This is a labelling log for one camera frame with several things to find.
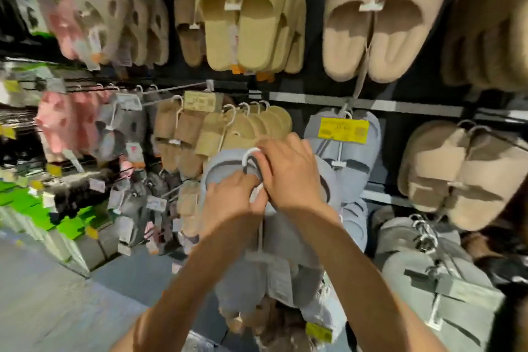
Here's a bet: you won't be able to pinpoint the person's right forearm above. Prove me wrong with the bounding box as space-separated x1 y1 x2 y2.
287 203 448 352

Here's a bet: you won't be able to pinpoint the person's right hand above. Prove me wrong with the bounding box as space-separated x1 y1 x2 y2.
252 132 331 217

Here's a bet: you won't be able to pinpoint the rows of slippers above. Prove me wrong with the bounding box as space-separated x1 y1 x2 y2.
35 0 528 352

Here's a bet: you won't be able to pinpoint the rows of hanging sock packets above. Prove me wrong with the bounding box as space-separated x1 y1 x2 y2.
0 57 54 183

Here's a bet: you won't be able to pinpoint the row of green white boxes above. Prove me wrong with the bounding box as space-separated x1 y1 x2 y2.
0 180 121 275

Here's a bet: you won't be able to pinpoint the wall display of slippers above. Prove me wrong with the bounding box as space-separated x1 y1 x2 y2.
0 0 528 352

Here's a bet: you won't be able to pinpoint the grey slippers pair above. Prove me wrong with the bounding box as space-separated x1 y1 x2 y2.
200 147 344 317

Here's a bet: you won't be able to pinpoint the grey electronic price label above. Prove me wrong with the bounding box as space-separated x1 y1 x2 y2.
117 92 144 112

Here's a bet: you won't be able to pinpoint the person's left forearm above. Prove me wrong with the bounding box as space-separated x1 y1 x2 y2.
111 211 267 352

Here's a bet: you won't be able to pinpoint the beige electronic price label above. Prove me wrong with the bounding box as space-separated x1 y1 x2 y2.
183 91 218 113

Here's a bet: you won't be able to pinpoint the small green white box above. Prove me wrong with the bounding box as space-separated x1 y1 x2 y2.
12 0 55 38

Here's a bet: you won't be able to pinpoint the yellow paper price tag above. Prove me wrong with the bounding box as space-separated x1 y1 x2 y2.
317 116 370 145

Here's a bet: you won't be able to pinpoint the person's left hand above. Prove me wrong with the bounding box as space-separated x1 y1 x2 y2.
200 170 270 242

